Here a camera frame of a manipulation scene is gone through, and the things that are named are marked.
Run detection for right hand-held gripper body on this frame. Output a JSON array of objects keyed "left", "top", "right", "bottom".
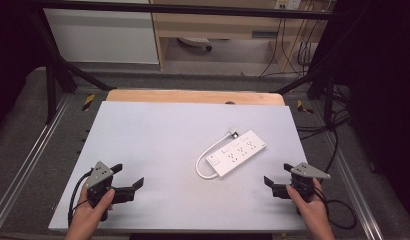
[{"left": 289, "top": 162, "right": 332, "bottom": 216}]

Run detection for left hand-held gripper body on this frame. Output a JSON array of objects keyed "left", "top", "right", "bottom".
[{"left": 84, "top": 161, "right": 116, "bottom": 222}]

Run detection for white power strip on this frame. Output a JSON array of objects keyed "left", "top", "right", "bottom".
[{"left": 204, "top": 129, "right": 268, "bottom": 179}]

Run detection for white power cord with plug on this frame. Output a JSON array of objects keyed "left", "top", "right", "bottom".
[{"left": 194, "top": 127, "right": 240, "bottom": 181}]

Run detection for person's right hand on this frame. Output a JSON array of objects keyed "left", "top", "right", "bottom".
[{"left": 285, "top": 177, "right": 336, "bottom": 240}]

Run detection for person's left hand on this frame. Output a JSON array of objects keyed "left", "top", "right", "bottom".
[{"left": 64, "top": 181, "right": 116, "bottom": 240}]

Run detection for white table cover board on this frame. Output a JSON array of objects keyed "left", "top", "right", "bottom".
[{"left": 47, "top": 100, "right": 310, "bottom": 234}]

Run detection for wooden table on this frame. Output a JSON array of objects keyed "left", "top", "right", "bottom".
[{"left": 105, "top": 88, "right": 286, "bottom": 107}]

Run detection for black curtain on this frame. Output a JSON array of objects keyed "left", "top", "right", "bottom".
[
  {"left": 0, "top": 0, "right": 49, "bottom": 136},
  {"left": 321, "top": 0, "right": 410, "bottom": 231}
]

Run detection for white cabinet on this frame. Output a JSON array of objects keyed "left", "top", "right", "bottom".
[{"left": 42, "top": 7, "right": 160, "bottom": 65}]

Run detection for office chair base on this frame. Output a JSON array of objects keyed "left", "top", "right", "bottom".
[{"left": 177, "top": 36, "right": 214, "bottom": 53}]

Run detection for light wooden desk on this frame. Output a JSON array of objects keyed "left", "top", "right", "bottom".
[{"left": 148, "top": 0, "right": 326, "bottom": 72}]

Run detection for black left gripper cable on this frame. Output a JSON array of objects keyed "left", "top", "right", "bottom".
[{"left": 67, "top": 169, "right": 95, "bottom": 228}]

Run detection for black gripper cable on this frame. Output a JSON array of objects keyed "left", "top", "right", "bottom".
[
  {"left": 67, "top": 169, "right": 95, "bottom": 228},
  {"left": 312, "top": 185, "right": 358, "bottom": 231}
]

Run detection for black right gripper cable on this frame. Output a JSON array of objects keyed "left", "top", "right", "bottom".
[{"left": 312, "top": 185, "right": 358, "bottom": 231}]

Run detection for aluminium rail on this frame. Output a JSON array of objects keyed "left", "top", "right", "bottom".
[
  {"left": 325, "top": 131, "right": 385, "bottom": 240},
  {"left": 0, "top": 94, "right": 73, "bottom": 229}
]

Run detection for bundle of black floor cables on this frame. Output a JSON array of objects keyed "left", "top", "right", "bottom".
[{"left": 295, "top": 83, "right": 354, "bottom": 176}]

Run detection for hanging black cables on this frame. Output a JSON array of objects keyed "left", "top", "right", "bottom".
[{"left": 258, "top": 16, "right": 316, "bottom": 79}]

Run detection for white wall socket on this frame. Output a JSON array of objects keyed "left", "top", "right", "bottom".
[{"left": 273, "top": 0, "right": 303, "bottom": 11}]

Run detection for black metal frame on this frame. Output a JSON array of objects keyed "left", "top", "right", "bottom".
[{"left": 28, "top": 0, "right": 339, "bottom": 125}]

